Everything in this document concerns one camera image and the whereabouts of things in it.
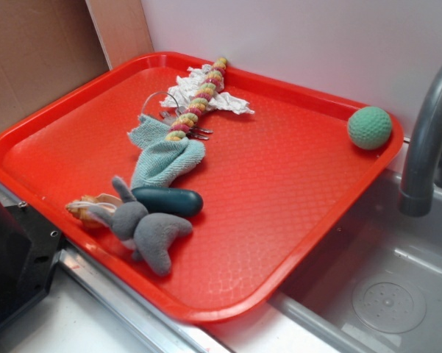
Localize green dimpled ball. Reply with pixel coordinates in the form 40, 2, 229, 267
347, 107, 392, 150

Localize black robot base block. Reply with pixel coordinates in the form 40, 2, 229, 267
0, 202, 63, 331

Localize dark green plastic cucumber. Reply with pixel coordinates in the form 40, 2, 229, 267
132, 186, 204, 217

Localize red plastic tray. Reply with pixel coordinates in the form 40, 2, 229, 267
0, 52, 404, 324

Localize light blue towel cloth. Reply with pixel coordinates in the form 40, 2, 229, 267
128, 114, 206, 189

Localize grey plush bunny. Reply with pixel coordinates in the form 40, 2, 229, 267
88, 176, 193, 277

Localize crumpled white paper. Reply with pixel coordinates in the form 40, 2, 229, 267
160, 64, 254, 115

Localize tan seashell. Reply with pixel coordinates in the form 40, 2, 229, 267
65, 193, 122, 229

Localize grey plastic sink basin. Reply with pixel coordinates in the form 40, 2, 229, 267
271, 171, 442, 352

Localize light wooden board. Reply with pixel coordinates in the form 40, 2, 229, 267
85, 0, 154, 69

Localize brown cardboard panel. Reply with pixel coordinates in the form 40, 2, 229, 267
0, 1, 108, 132

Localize grey faucet spout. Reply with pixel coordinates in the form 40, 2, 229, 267
398, 67, 442, 217

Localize multicolour braided rope toy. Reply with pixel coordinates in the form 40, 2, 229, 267
165, 57, 228, 141

